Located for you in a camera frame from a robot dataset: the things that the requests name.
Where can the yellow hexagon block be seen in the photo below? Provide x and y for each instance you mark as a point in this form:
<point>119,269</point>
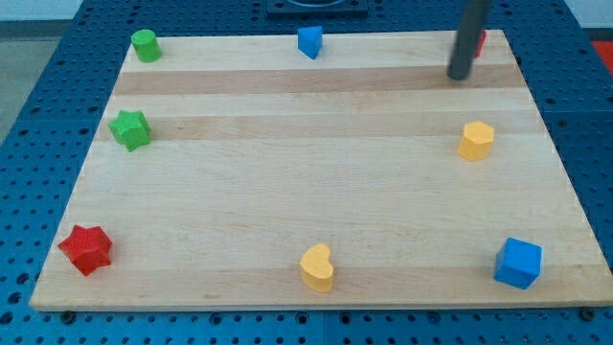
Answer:
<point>476,141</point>

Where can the wooden board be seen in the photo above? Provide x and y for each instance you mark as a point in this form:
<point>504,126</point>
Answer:
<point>259,152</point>

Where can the yellow heart block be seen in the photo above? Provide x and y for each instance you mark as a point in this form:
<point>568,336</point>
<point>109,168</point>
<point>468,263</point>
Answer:
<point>316,270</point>

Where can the blue triangle block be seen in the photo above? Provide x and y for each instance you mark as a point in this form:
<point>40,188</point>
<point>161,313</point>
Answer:
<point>310,40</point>

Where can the green star block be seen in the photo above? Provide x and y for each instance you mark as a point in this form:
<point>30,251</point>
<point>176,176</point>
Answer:
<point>131,129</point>

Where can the green cylinder block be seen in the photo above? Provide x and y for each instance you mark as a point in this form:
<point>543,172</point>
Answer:
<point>145,45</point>

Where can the red block behind rod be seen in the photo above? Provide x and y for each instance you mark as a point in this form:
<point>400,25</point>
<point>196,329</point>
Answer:
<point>480,44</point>

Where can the blue cube block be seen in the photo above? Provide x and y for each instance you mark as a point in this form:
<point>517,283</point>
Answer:
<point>518,263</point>

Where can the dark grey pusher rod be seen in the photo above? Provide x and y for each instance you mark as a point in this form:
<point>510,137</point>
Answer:
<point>473,20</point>

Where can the red star block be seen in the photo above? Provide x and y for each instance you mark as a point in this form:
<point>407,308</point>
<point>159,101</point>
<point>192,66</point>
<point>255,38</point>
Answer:
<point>87,248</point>

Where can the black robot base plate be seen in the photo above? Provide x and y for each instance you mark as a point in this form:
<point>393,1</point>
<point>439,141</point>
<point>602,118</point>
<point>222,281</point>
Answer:
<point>286,8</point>

